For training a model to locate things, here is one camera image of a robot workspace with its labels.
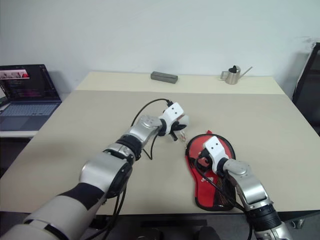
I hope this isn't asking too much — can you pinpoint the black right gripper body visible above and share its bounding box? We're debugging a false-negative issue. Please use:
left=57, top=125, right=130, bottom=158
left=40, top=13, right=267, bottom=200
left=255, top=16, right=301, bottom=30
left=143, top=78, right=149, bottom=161
left=202, top=149, right=214, bottom=174

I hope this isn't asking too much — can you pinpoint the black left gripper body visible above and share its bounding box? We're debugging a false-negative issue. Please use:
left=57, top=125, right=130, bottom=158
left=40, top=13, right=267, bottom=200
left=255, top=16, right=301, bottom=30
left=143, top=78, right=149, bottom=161
left=167, top=121, right=182, bottom=136

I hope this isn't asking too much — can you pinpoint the red black paddle case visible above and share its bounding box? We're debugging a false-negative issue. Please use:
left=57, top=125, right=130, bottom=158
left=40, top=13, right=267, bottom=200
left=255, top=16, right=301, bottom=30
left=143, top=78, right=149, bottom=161
left=185, top=129, right=237, bottom=212

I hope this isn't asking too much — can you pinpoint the grey rectangular box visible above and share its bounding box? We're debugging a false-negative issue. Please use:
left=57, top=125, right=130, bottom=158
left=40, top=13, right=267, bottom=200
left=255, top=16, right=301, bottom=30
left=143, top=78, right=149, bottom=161
left=150, top=71, right=179, bottom=84

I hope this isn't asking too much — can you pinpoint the small metal watering can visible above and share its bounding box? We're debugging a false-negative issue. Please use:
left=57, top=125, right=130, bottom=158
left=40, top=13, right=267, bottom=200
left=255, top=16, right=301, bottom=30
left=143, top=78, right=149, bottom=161
left=220, top=65, right=254, bottom=85

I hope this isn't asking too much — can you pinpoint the black office chair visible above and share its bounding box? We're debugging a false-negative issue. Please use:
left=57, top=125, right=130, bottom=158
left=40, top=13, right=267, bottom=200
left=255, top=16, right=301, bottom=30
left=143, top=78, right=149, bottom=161
left=291, top=42, right=320, bottom=137

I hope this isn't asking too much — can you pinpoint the open dark laptop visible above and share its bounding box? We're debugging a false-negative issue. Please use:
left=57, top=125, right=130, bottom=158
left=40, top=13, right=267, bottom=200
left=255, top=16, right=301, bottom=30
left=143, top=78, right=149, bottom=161
left=0, top=64, right=63, bottom=132

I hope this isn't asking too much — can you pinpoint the white side desk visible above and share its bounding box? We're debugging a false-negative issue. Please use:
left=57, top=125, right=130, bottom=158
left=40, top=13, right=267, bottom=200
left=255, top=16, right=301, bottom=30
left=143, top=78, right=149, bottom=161
left=0, top=129, right=39, bottom=139

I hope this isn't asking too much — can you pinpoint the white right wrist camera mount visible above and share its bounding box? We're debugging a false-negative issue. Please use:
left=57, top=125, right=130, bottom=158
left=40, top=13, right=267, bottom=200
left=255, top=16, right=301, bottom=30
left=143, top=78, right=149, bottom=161
left=203, top=136, right=230, bottom=174

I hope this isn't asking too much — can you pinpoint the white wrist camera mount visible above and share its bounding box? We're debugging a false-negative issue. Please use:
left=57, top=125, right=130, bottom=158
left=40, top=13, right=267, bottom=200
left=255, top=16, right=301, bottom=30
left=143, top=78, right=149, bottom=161
left=203, top=136, right=230, bottom=174
left=159, top=102, right=186, bottom=133

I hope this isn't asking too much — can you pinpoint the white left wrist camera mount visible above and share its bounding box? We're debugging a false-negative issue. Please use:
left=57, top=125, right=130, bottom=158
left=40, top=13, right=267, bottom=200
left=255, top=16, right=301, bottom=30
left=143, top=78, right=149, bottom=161
left=159, top=102, right=186, bottom=133

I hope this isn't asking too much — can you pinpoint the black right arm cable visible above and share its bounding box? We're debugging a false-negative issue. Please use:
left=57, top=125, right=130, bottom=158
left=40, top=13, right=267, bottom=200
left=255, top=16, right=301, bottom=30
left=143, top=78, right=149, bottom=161
left=187, top=156, right=253, bottom=240

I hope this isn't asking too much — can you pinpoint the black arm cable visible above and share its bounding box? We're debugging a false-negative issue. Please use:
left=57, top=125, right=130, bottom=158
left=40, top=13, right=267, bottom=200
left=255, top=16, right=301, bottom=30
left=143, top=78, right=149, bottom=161
left=187, top=156, right=253, bottom=240
left=98, top=98, right=175, bottom=240

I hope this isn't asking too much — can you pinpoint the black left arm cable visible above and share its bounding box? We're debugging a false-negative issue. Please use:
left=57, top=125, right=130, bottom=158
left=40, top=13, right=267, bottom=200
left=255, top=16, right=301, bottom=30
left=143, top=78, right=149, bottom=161
left=98, top=98, right=175, bottom=240

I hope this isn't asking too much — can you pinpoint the black table frame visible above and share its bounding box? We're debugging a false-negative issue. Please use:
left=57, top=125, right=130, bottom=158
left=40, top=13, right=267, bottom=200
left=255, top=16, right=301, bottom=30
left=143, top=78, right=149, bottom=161
left=87, top=210, right=320, bottom=228

